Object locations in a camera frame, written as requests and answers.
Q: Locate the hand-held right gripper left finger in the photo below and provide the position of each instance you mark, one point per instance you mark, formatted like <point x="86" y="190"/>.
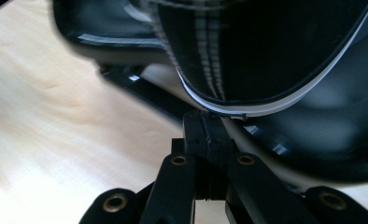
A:
<point x="195" y="137"/>

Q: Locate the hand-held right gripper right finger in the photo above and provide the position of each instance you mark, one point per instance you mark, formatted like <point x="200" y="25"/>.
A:
<point x="220" y="140"/>

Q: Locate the red and black shoe rack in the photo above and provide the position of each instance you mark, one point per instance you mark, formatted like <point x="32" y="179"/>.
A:
<point x="328" y="143"/>

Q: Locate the black canvas sneaker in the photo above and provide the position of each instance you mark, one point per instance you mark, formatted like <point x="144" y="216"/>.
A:
<point x="253" y="53"/>

